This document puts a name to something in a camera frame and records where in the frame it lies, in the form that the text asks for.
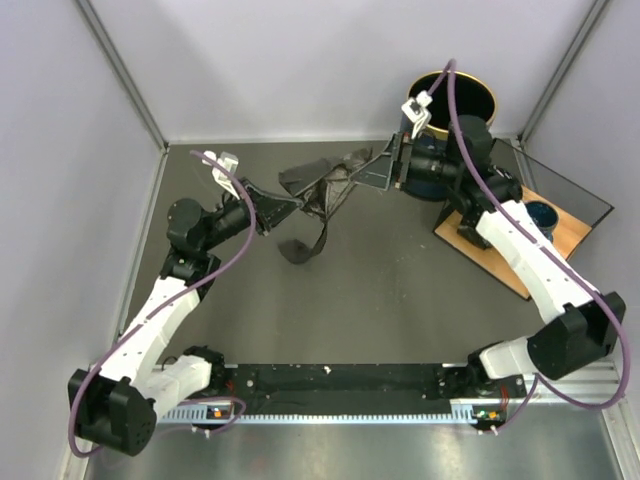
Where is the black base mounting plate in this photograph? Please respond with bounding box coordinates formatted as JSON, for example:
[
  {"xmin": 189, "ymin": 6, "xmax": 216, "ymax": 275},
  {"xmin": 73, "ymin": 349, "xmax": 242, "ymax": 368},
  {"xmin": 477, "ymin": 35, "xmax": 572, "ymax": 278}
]
[{"xmin": 205, "ymin": 363, "xmax": 503, "ymax": 416}]

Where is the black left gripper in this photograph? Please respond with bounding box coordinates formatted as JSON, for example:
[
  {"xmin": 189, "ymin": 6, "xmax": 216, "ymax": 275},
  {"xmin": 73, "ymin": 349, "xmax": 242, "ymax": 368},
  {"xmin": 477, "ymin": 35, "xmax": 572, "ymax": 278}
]
[{"xmin": 200, "ymin": 176, "xmax": 303, "ymax": 251}]

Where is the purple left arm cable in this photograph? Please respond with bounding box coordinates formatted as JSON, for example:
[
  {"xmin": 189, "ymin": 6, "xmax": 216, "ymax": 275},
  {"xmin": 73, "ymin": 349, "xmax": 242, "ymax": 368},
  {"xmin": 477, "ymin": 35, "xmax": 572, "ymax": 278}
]
[{"xmin": 67, "ymin": 149, "xmax": 261, "ymax": 459}]

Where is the black trash bag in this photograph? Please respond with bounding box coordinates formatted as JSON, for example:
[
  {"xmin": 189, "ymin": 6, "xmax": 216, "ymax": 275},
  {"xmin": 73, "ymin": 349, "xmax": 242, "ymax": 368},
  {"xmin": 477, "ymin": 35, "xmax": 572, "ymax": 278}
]
[{"xmin": 278, "ymin": 148, "xmax": 373, "ymax": 265}]

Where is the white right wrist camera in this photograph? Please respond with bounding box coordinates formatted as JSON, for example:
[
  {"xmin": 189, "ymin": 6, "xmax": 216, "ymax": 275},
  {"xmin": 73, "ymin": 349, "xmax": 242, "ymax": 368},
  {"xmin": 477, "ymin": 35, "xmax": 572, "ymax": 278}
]
[{"xmin": 401, "ymin": 90, "xmax": 433, "ymax": 140}]

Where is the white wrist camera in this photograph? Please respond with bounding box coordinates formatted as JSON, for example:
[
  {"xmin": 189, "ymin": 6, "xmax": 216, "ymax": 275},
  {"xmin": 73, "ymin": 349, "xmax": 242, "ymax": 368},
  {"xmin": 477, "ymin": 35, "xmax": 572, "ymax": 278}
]
[
  {"xmin": 401, "ymin": 90, "xmax": 433, "ymax": 140},
  {"xmin": 202, "ymin": 150, "xmax": 240, "ymax": 199}
]

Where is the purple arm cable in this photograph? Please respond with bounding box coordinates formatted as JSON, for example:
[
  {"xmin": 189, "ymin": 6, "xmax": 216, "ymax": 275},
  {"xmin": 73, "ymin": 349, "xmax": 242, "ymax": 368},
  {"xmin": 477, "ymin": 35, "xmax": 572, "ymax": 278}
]
[
  {"xmin": 424, "ymin": 58, "xmax": 630, "ymax": 434},
  {"xmin": 67, "ymin": 149, "xmax": 261, "ymax": 459}
]

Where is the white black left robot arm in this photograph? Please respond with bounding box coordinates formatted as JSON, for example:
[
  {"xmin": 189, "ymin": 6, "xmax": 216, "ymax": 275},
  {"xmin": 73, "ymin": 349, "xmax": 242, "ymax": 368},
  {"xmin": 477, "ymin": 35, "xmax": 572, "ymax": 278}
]
[{"xmin": 67, "ymin": 178, "xmax": 304, "ymax": 458}]

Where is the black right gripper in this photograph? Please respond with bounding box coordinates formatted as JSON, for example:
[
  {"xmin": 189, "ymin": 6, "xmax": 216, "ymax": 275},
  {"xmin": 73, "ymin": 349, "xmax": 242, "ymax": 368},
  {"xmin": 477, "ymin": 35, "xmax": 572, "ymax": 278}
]
[{"xmin": 349, "ymin": 132, "xmax": 462, "ymax": 192}]

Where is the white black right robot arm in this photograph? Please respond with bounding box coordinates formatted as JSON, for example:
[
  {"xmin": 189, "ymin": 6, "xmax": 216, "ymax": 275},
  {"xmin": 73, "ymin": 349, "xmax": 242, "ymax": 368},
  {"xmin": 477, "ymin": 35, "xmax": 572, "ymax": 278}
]
[{"xmin": 350, "ymin": 115, "xmax": 626, "ymax": 396}]

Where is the grey slotted cable duct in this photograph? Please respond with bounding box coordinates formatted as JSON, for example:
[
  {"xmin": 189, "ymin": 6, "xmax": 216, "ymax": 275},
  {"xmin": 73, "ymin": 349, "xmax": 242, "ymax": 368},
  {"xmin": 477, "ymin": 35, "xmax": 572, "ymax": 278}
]
[{"xmin": 158, "ymin": 401, "xmax": 506, "ymax": 428}]

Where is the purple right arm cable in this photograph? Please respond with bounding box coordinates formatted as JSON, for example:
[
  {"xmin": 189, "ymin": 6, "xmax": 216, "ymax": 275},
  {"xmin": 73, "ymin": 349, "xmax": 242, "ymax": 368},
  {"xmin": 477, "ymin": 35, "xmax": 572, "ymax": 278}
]
[{"xmin": 424, "ymin": 58, "xmax": 630, "ymax": 434}]

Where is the blue ceramic mug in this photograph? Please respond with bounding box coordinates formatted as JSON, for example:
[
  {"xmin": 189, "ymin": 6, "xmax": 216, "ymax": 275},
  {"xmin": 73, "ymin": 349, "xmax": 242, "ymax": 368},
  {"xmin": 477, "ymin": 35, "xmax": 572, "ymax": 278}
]
[{"xmin": 525, "ymin": 201, "xmax": 559, "ymax": 242}]

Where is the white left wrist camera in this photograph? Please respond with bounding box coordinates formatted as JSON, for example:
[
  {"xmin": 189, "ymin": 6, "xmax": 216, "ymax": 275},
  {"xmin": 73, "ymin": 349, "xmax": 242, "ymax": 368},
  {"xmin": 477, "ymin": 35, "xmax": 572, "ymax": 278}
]
[{"xmin": 202, "ymin": 150, "xmax": 240, "ymax": 199}]

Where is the dark blue gold-rimmed trash bin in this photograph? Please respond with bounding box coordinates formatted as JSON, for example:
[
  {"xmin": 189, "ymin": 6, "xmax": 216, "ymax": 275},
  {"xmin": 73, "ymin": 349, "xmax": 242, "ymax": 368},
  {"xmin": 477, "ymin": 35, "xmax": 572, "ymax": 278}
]
[{"xmin": 397, "ymin": 70, "xmax": 498, "ymax": 201}]

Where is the wooden shelf with glass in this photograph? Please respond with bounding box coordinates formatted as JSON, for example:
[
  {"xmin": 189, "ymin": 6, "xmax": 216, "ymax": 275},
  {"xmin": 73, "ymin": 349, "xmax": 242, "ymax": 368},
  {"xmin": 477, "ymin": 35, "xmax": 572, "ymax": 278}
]
[{"xmin": 434, "ymin": 139, "xmax": 614, "ymax": 300}]

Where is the aluminium frame rail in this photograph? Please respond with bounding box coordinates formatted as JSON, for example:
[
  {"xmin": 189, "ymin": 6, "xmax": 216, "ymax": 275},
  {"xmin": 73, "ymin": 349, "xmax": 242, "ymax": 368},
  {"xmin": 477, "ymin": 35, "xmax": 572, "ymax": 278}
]
[{"xmin": 79, "ymin": 360, "xmax": 627, "ymax": 405}]

